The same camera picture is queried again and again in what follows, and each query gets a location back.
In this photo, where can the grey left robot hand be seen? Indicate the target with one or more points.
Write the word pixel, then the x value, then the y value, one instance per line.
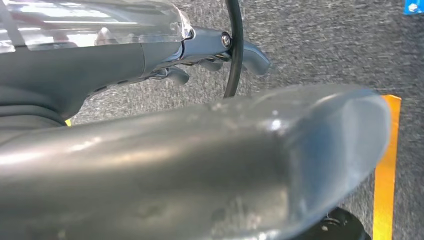
pixel 165 165

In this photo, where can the blue metal shelf rack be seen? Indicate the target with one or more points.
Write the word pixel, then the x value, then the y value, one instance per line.
pixel 414 6

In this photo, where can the yellow floor tape square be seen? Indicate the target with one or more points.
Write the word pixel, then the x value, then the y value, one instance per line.
pixel 386 198

